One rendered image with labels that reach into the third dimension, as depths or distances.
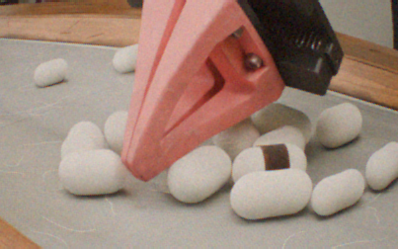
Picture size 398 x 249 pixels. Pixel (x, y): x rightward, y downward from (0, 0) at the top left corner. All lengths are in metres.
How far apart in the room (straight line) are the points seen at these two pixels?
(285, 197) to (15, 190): 0.13
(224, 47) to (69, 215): 0.10
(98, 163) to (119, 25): 0.32
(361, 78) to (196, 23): 0.20
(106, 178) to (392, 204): 0.14
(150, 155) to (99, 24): 0.35
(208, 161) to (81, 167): 0.05
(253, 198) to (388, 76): 0.22
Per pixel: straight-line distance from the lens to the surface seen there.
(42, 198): 0.31
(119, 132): 0.35
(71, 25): 0.67
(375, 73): 0.48
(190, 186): 0.30
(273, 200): 0.29
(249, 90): 0.33
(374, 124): 0.42
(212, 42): 0.30
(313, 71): 0.32
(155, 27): 0.31
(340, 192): 0.29
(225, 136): 0.34
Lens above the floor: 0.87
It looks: 18 degrees down
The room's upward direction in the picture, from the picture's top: straight up
